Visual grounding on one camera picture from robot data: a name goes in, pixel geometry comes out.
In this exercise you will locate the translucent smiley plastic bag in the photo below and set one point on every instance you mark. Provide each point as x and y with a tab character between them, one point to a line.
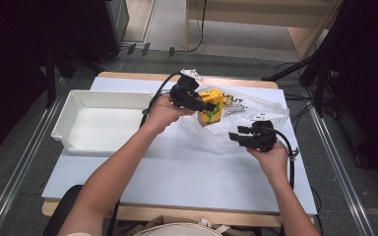
259	105

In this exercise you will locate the yellow green drink carton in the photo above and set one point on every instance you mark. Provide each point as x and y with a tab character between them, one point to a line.
210	116

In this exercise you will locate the person's left hand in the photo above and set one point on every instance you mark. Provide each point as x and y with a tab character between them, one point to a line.
162	113

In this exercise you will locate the person's right hand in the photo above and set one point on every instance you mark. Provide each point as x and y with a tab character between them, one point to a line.
274	162

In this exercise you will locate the black curtain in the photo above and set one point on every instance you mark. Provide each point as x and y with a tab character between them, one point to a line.
13	65
367	82

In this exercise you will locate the black metal stand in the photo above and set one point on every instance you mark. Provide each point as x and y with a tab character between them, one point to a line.
321	88
50	78

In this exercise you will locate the wooden shelf unit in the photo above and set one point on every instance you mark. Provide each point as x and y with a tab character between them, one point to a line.
262	16

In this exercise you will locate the person's beige clothing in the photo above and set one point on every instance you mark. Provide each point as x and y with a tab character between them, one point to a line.
180	229

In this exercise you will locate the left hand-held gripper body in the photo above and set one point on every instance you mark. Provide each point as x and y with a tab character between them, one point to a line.
184	90

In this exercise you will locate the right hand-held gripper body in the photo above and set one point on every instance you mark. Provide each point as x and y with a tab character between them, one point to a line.
263	137

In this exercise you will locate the aluminium floor rail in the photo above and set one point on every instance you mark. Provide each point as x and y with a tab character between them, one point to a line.
338	170
19	167

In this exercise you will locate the black stand leg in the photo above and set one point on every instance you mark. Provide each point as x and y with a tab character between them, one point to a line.
285	70

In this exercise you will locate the black cabinet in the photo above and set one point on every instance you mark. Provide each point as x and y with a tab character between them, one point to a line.
111	29

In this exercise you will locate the black chair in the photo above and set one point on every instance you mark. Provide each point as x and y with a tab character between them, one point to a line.
64	206

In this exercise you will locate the white plastic bin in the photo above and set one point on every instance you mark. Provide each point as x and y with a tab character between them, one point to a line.
108	128

